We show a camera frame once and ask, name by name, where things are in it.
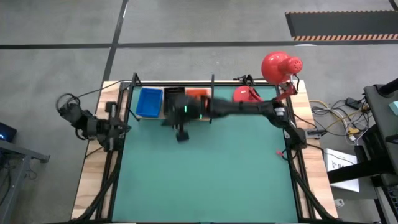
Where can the black side table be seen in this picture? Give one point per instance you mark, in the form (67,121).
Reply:
(382,124)

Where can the black hazard-striped floor mat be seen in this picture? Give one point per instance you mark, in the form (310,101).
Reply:
(342,25)

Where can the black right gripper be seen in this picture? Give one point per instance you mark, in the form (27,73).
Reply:
(183,109)

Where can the white cardboard box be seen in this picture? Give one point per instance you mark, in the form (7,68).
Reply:
(340,168)

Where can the dark laptop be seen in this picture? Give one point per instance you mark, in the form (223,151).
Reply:
(7,132)

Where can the black aluminium rig frame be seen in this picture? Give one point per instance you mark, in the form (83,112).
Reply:
(107,189)

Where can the grey metal table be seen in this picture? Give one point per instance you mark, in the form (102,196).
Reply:
(18,155)

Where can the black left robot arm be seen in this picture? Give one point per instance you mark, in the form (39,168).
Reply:
(84,119)

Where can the orange plastic basket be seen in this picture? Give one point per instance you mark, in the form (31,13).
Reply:
(197,92)

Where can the blue plastic basket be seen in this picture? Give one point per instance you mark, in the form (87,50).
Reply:
(149,102)

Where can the black power adapter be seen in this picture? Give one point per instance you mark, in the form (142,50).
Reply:
(353,103)

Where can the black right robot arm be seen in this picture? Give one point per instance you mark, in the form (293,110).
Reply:
(242,107)

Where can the black plastic basket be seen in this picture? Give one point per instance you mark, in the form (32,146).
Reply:
(174,91)

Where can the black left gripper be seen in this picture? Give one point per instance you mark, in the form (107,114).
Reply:
(112,133)

